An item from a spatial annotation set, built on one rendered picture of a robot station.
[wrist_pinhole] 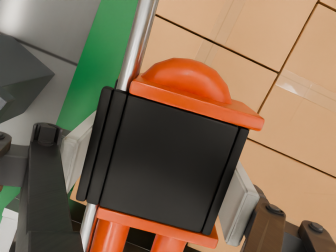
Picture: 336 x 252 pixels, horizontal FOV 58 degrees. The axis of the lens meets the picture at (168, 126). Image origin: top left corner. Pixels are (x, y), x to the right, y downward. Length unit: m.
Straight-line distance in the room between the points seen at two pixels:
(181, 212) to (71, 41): 1.31
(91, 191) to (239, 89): 0.72
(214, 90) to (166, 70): 0.03
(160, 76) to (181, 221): 0.08
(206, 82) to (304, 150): 0.81
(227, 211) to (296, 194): 0.85
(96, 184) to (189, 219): 0.06
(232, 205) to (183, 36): 0.71
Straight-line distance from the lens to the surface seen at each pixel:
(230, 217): 0.16
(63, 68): 1.47
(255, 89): 0.88
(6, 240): 1.09
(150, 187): 0.17
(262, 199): 0.17
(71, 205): 1.09
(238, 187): 0.16
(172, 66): 0.17
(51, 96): 1.51
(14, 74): 1.21
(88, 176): 0.18
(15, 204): 1.03
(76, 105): 1.47
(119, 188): 0.18
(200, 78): 0.17
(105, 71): 1.42
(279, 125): 0.92
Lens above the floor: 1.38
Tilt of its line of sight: 75 degrees down
